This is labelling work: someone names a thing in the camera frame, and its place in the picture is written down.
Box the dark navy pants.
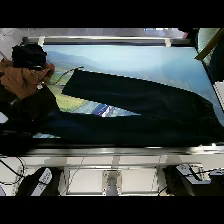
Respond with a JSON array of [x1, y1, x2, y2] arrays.
[[39, 68, 224, 146]]

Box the black garment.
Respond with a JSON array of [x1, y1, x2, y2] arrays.
[[0, 83, 62, 155], [11, 43, 49, 71]]

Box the brown garment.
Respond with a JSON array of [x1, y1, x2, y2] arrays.
[[0, 59, 56, 101]]

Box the silver frame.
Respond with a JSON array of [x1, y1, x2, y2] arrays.
[[0, 35, 224, 197]]

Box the black cable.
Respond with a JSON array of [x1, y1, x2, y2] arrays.
[[0, 157, 27, 186]]

